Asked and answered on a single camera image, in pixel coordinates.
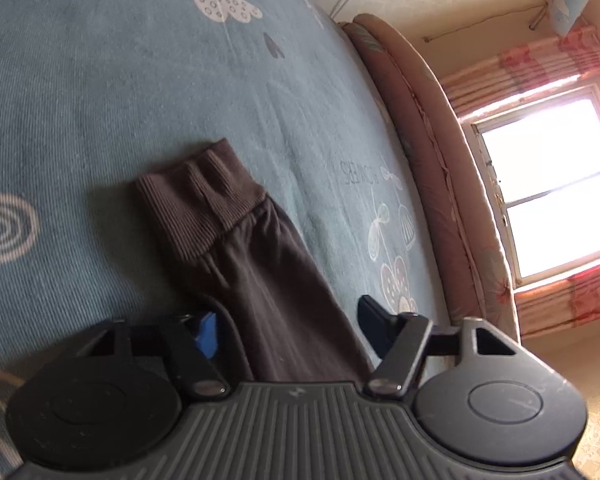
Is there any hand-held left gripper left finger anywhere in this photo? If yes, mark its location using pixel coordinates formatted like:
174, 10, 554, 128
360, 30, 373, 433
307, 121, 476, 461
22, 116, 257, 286
62, 311, 231, 400

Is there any window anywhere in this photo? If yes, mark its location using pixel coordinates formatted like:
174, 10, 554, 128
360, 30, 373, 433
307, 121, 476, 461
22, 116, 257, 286
471, 84, 600, 290

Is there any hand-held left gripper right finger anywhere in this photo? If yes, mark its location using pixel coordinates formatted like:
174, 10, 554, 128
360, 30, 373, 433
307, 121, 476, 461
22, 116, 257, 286
356, 295, 522, 397

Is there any teal floral bed sheet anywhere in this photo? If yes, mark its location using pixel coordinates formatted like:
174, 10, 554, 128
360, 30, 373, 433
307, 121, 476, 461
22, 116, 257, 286
0, 0, 458, 480

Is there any beige and brown sweatshirt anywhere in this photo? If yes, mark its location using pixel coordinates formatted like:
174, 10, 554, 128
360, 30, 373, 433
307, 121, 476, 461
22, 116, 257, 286
136, 138, 377, 385

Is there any pink striped curtain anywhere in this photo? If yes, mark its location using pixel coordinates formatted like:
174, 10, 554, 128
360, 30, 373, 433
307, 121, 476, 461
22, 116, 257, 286
439, 25, 600, 122
514, 266, 600, 339

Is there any thin wall pipe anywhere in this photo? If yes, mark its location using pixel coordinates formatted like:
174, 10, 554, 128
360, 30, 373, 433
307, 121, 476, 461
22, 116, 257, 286
422, 4, 549, 44

